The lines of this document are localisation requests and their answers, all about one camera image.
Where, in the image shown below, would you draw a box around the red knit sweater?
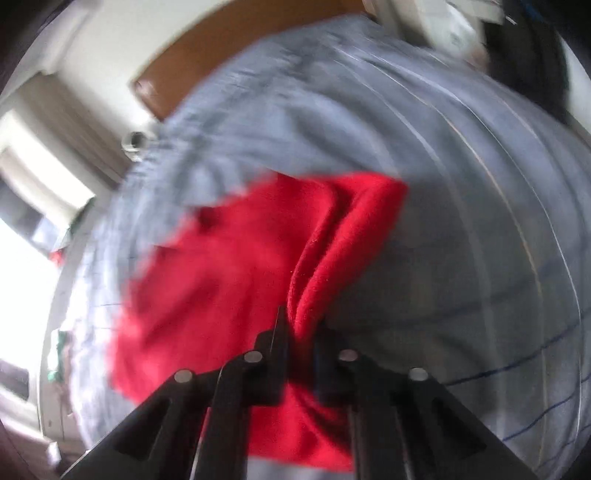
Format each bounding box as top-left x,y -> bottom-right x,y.
109,172 -> 408,472

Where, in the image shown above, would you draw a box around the folded pink green clothes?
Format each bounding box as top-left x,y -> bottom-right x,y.
46,329 -> 73,384

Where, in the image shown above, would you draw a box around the white window side cabinet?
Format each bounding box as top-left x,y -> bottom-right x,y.
37,197 -> 109,442

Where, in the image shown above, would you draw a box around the grey plaid bed duvet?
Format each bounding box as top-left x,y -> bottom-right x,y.
65,16 -> 590,479

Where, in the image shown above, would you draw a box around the brown wooden headboard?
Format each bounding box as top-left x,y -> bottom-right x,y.
131,0 -> 375,121

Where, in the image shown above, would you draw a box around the beige curtain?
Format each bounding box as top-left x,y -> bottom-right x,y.
17,74 -> 131,188

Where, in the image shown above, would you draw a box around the black hanging jacket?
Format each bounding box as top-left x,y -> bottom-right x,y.
485,1 -> 569,123

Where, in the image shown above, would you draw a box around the white plastic bag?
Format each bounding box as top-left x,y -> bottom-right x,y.
428,4 -> 489,71

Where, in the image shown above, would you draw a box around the white dresser cabinet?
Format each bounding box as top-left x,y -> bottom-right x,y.
363,0 -> 504,61

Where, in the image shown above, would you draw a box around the white round camera device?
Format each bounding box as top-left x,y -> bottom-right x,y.
121,131 -> 150,162

